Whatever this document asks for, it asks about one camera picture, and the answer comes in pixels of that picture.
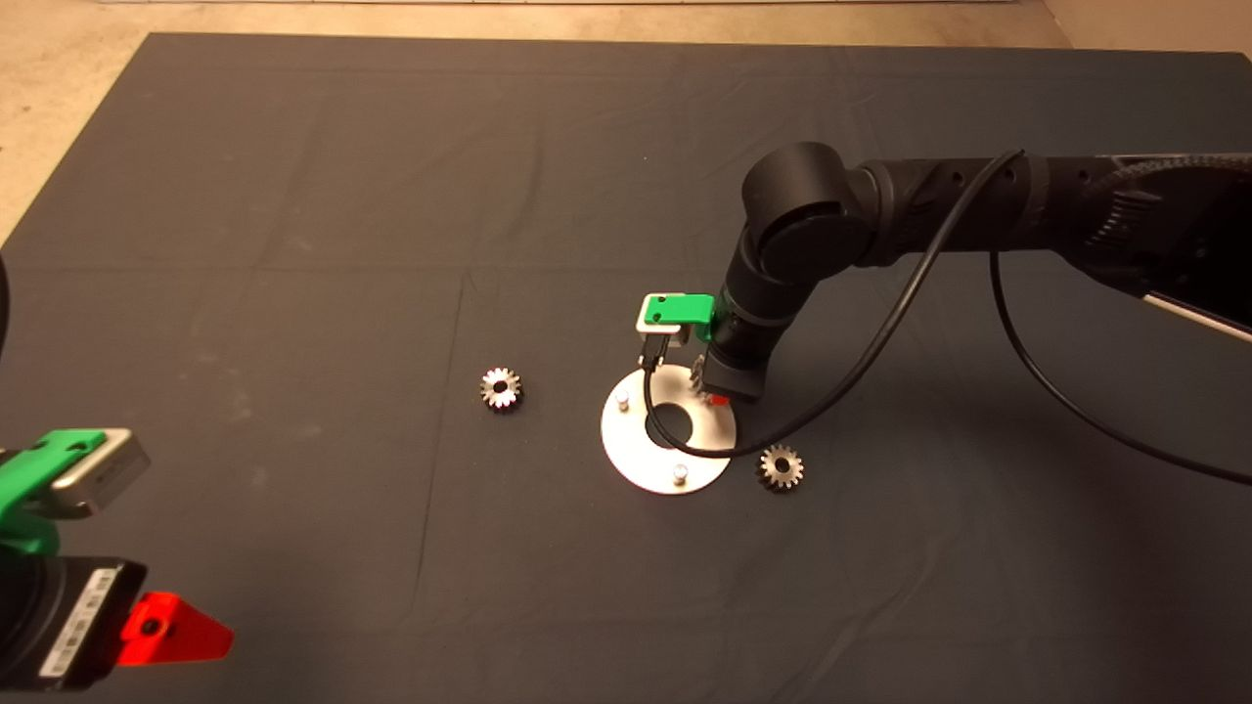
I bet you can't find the white round pegged plate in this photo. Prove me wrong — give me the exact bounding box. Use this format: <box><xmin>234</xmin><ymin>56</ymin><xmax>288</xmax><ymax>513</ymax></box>
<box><xmin>600</xmin><ymin>364</ymin><xmax>738</xmax><ymax>496</ymax></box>

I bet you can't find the dark grey table cloth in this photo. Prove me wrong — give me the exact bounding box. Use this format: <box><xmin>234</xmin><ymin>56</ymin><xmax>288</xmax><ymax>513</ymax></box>
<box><xmin>0</xmin><ymin>34</ymin><xmax>1252</xmax><ymax>704</ymax></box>

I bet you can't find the left wrist green camera mount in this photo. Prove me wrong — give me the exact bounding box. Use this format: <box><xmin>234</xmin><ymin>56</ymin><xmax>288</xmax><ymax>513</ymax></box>
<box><xmin>0</xmin><ymin>430</ymin><xmax>107</xmax><ymax>556</ymax></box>

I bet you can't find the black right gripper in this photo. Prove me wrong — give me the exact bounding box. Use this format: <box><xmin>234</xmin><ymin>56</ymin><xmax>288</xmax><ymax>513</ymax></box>
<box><xmin>701</xmin><ymin>322</ymin><xmax>784</xmax><ymax>407</ymax></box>

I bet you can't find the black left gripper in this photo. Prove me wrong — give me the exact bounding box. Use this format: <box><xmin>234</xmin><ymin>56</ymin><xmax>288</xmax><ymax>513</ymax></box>
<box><xmin>20</xmin><ymin>556</ymin><xmax>236</xmax><ymax>691</ymax></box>

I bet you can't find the wrist green camera mount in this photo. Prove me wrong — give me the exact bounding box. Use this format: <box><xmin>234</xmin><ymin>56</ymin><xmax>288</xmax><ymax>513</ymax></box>
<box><xmin>0</xmin><ymin>430</ymin><xmax>107</xmax><ymax>556</ymax></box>
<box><xmin>641</xmin><ymin>292</ymin><xmax>716</xmax><ymax>343</ymax></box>

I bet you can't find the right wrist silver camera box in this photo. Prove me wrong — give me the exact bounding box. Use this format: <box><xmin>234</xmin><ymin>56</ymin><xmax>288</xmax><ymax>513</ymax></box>
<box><xmin>636</xmin><ymin>296</ymin><xmax>692</xmax><ymax>344</ymax></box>

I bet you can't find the right wrist green camera mount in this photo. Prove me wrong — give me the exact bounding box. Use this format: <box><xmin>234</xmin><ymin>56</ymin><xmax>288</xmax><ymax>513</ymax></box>
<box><xmin>641</xmin><ymin>292</ymin><xmax>716</xmax><ymax>343</ymax></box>

